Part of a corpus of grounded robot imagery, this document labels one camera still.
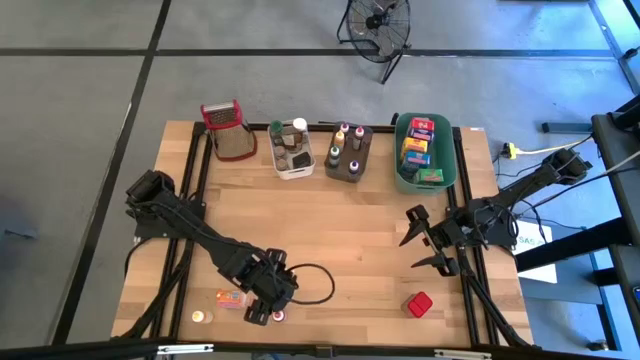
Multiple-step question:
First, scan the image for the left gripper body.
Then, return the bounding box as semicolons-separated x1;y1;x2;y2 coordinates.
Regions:
234;247;300;314

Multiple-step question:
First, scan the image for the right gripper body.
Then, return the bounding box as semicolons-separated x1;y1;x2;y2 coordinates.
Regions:
407;204;484;277

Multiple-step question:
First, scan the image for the orange mini cereal box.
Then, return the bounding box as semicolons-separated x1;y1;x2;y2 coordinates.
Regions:
215;289;250;311

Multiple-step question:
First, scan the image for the red spice tin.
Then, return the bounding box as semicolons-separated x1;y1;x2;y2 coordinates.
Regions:
401;290;435;320

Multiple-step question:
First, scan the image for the green mini cereal box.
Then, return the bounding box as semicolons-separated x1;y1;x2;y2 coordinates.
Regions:
413;167;445;184

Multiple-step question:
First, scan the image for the blue Rice Krispies box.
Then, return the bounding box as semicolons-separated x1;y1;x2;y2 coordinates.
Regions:
399;150;432;174

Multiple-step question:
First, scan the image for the yellow mini cereal box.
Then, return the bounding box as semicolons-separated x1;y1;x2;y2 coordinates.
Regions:
401;137;430;155

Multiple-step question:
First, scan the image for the blue Frosted Flakes box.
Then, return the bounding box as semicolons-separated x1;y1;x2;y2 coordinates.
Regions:
405;128;435;144

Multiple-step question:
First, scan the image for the white-lidded spice jar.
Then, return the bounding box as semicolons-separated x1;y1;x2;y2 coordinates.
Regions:
292;117;310;144

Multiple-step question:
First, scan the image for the green plastic bin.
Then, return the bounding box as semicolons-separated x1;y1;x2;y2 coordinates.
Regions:
393;112;459;196

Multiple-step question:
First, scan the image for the grey plastic bin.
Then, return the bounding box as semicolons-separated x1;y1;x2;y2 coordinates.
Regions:
323;121;375;184

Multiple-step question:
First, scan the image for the white paper sheet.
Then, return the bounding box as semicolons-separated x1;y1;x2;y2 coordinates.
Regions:
512;219;559;284

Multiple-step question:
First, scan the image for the white plastic bin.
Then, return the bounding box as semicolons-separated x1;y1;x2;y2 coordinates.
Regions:
266;118;317;181

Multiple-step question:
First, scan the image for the grey metal bar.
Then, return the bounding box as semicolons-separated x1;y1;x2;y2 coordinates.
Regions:
542;121;594;135

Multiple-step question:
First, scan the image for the black crossbar with silver brackets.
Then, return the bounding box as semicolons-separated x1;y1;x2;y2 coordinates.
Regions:
0;337;640;360

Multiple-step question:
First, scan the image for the black side table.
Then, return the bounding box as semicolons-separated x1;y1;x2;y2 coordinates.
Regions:
514;94;640;360

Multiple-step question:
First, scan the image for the black floor fan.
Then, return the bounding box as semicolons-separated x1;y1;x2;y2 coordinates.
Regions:
335;0;412;85

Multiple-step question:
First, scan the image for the black cable bundle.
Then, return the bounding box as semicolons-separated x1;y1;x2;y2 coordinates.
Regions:
459;249;532;349
117;238;197;342

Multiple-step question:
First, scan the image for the yellow extension cord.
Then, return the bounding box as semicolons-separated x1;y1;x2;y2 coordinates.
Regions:
502;133;596;161

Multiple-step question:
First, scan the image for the black table frame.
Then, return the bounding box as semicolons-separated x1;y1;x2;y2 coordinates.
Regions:
112;121;534;351

